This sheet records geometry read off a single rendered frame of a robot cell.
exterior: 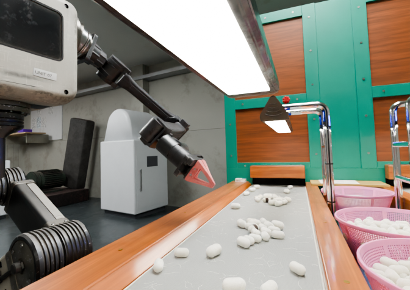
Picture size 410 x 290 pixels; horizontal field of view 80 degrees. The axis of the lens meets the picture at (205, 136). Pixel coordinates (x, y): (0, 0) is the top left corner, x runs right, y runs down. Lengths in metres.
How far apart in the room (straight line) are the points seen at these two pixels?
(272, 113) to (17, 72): 0.69
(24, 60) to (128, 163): 3.04
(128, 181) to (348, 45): 3.13
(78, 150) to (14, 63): 4.84
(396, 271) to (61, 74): 0.93
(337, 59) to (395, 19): 0.32
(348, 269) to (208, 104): 3.70
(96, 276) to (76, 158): 5.21
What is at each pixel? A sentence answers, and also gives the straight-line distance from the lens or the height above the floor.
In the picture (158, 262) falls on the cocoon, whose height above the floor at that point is 0.76.
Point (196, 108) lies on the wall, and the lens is 4.14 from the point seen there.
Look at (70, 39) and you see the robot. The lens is 0.92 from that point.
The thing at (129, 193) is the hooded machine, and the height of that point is 0.37.
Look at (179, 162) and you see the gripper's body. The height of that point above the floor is 0.93.
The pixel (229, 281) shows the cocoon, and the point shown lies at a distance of 0.43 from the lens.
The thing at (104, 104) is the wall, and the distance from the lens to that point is 5.78.
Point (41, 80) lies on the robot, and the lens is 0.84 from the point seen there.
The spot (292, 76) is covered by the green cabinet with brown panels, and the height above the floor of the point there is 1.38.
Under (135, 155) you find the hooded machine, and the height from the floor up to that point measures 0.91.
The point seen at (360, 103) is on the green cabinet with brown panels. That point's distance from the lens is 1.56.
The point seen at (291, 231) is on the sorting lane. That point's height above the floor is 0.74.
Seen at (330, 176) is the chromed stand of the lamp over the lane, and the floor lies 0.86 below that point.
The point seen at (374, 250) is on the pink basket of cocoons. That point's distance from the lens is 0.62.
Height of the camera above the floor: 0.96
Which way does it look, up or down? 3 degrees up
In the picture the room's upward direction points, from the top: 2 degrees counter-clockwise
